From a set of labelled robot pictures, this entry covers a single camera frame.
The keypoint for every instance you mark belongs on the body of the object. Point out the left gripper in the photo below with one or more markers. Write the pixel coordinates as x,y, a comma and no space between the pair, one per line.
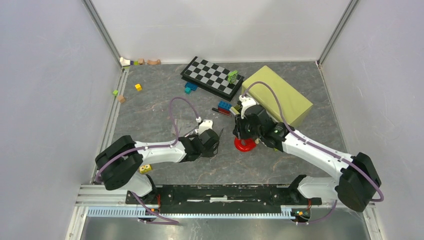
209,153

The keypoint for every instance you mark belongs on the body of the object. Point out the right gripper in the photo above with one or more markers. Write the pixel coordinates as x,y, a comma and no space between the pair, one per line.
238,130

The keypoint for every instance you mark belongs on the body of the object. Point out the green drawer cabinet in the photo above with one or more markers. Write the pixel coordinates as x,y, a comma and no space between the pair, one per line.
295,107

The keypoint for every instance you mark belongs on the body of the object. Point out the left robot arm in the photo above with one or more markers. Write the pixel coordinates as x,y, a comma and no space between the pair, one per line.
118,165

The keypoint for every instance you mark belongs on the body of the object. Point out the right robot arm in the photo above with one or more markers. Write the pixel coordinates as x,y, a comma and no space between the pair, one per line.
353,179

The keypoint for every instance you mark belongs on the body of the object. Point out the red toy magnet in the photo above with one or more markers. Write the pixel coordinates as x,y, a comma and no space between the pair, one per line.
244,145

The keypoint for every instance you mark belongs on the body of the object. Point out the clear plastic wrapper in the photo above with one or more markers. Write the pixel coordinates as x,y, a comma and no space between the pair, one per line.
184,127

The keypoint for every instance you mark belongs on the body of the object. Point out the blue red toy brick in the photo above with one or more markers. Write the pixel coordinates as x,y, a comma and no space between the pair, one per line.
224,105

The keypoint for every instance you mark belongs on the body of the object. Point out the dark red lip gloss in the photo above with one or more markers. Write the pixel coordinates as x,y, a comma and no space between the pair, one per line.
221,111

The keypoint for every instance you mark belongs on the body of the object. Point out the green toy figure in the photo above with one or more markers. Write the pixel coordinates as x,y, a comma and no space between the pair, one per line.
232,77

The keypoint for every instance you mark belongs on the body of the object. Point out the teal toy block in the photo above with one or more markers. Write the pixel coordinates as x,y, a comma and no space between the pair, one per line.
187,90

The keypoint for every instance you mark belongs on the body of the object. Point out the yellow number toy block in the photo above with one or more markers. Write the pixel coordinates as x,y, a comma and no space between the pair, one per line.
145,169

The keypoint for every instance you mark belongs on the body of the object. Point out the black white chessboard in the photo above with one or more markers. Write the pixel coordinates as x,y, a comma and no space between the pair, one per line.
211,77

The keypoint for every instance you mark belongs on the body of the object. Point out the small yellow cube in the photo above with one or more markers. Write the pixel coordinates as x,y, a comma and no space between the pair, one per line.
138,87

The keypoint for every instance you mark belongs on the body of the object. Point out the small wooden cube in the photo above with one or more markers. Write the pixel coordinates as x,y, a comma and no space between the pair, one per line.
121,99

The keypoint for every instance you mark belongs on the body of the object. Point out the wooden blocks in corner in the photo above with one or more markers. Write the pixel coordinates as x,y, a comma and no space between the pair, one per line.
126,62

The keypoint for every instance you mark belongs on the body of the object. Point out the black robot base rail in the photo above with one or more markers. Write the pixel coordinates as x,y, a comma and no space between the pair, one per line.
225,199

